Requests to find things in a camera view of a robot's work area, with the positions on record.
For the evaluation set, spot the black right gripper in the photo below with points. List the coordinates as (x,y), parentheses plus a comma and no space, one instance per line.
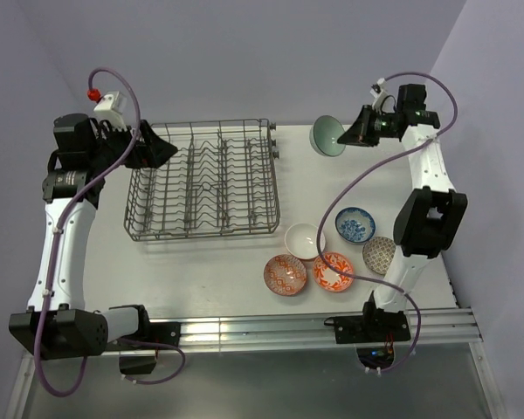
(358,133)

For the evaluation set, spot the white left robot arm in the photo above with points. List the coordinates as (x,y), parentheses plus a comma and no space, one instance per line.
(55,324)

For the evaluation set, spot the blue floral bowl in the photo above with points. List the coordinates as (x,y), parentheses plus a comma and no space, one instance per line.
(355,225)

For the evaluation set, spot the orange geometric pattern bowl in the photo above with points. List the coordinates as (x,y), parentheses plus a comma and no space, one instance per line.
(285,275)

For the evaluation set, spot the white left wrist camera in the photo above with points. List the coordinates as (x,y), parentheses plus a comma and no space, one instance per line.
(108,109)

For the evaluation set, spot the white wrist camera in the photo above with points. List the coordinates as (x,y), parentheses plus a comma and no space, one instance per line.
(108,109)
(379,94)

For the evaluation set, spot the aluminium mounting rail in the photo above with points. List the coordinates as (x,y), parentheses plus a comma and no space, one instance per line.
(308,331)

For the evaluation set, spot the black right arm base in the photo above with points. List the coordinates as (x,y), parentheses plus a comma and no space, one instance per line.
(371,329)

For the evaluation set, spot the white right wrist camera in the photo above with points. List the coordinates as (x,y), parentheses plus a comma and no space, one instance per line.
(379,94)

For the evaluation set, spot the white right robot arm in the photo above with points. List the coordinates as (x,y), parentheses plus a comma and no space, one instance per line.
(429,220)

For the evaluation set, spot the pale green bowl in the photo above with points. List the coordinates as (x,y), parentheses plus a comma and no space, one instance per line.
(324,136)

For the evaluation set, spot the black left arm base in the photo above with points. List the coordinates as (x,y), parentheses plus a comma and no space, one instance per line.
(156,335)

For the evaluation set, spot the plain white bowl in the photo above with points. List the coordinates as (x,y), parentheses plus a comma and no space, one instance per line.
(300,241)

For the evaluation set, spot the grey wire dish rack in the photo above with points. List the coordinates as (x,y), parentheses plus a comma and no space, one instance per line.
(220,183)

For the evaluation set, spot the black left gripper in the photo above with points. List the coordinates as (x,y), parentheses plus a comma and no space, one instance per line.
(152,152)

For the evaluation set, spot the orange floral pattern bowl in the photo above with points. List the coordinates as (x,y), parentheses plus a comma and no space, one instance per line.
(333,272)

